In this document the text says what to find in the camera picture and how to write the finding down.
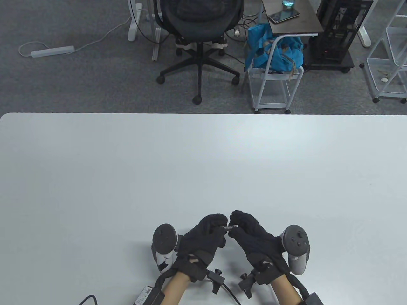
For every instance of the person's right hand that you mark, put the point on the person's right hand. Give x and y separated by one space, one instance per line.
260 249

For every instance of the person's left hand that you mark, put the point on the person's left hand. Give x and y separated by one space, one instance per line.
198 244

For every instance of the person's left forearm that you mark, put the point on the person's left forearm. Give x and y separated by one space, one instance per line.
173 290

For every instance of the person's right forearm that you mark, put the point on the person's right forearm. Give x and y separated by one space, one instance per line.
284 294

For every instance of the grey hand controller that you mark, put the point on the grey hand controller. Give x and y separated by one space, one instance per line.
295 240
164 237

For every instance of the black box with white label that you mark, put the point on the black box with white label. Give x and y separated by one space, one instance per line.
146 295

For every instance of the blue bag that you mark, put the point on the blue bag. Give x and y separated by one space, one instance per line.
283 54

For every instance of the white desk leg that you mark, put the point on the white desk leg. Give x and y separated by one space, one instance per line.
133 31
365 38

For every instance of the black mesh office chair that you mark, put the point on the black mesh office chair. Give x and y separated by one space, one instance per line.
198 19

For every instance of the white rolling side table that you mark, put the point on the white rolling side table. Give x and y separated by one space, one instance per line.
299 23

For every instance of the black computer case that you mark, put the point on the black computer case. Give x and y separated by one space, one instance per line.
337 31

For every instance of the black smartphone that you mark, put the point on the black smartphone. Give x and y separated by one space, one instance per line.
283 16

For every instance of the white power strip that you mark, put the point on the white power strip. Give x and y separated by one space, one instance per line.
52 50

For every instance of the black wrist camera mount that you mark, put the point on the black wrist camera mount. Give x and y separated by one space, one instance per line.
247 285
217 279

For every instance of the aluminium post base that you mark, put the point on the aluminium post base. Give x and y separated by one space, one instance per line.
155 47

